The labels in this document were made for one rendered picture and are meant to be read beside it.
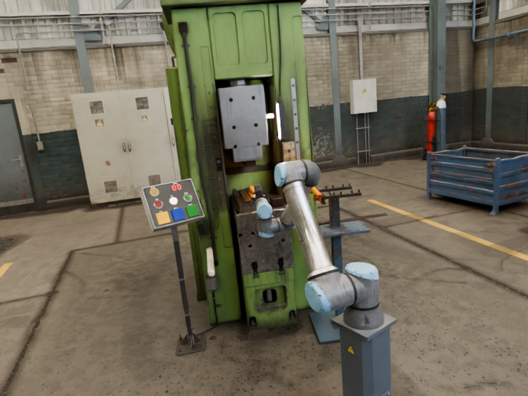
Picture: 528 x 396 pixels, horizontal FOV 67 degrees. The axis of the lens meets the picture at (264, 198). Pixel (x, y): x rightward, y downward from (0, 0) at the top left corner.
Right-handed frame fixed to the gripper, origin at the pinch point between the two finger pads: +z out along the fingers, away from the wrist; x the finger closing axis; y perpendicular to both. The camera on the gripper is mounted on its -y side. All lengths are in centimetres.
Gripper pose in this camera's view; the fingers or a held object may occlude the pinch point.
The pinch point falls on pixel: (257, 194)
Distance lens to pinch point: 274.1
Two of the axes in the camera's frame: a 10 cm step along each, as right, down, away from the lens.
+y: 0.9, 9.6, 2.5
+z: -1.4, -2.3, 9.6
